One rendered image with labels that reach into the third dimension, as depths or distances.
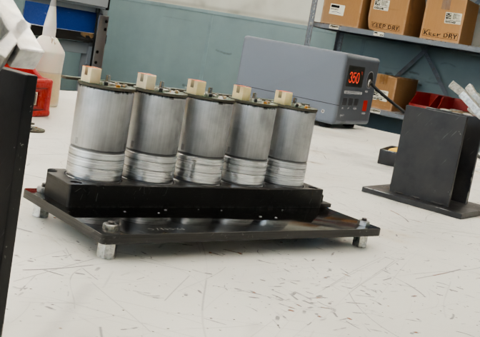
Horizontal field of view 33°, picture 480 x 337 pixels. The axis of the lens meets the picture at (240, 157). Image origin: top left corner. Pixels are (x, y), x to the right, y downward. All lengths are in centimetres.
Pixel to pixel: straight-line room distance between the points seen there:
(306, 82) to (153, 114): 69
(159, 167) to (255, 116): 6
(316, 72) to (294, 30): 464
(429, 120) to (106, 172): 29
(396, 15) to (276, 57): 387
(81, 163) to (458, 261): 20
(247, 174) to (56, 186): 10
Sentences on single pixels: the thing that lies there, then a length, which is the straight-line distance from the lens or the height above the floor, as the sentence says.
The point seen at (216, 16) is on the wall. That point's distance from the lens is 602.
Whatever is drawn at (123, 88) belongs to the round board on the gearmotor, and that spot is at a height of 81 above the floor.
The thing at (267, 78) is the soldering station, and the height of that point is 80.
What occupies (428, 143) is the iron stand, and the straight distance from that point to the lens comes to 58.
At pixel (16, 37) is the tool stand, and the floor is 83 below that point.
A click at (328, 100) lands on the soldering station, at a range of 103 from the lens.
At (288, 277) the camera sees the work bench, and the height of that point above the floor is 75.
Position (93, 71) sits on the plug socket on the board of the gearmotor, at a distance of 35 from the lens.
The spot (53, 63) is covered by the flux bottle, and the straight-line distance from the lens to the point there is 77.
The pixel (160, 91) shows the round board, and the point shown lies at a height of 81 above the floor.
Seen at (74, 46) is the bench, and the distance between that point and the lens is 368.
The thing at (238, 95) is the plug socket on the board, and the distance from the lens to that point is 40.
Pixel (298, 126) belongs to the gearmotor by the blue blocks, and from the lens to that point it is 42.
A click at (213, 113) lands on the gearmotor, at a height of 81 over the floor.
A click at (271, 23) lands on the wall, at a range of 577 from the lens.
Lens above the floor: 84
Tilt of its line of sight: 8 degrees down
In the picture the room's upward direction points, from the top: 10 degrees clockwise
